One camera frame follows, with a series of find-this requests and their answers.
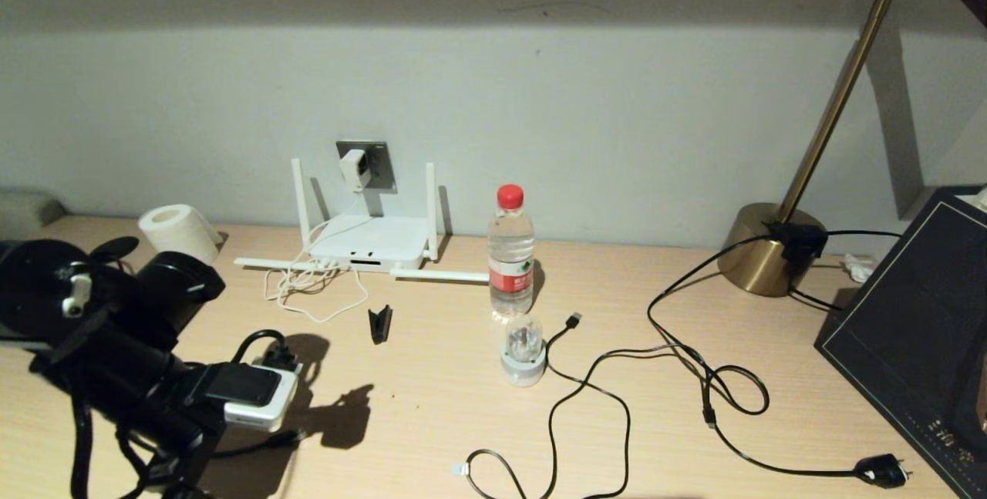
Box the small black clip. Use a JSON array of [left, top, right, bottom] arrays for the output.
[[369, 306, 394, 346]]

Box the small glass dome night light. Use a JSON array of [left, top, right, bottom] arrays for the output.
[[500, 315, 548, 388]]

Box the black ethernet cable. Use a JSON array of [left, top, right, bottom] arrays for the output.
[[208, 430, 305, 460]]

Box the grey wall socket plate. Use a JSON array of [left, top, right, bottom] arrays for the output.
[[335, 140, 397, 193]]

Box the black lamp switch box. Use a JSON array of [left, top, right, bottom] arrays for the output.
[[767, 223, 830, 261]]

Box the black lamp power cord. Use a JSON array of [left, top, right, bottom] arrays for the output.
[[648, 229, 915, 491]]

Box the clear water bottle red cap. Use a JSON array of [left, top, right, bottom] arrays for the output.
[[487, 184, 536, 320]]

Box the white power cord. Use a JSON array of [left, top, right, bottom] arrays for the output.
[[264, 189, 371, 324]]

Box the white router with antennas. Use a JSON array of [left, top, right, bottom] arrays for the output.
[[234, 158, 491, 284]]

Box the crumpled white tissue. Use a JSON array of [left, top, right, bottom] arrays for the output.
[[843, 252, 876, 284]]

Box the black USB cable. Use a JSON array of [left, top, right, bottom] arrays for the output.
[[544, 312, 714, 499]]

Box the white power adapter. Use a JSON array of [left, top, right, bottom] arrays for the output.
[[340, 149, 370, 194]]

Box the brass desk lamp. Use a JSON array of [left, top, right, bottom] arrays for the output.
[[717, 0, 987, 298]]

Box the white toilet paper roll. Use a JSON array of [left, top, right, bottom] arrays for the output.
[[137, 204, 223, 265]]

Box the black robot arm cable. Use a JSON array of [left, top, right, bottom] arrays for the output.
[[69, 328, 303, 499]]

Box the black cable with white connector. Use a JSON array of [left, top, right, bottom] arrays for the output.
[[451, 449, 533, 499]]

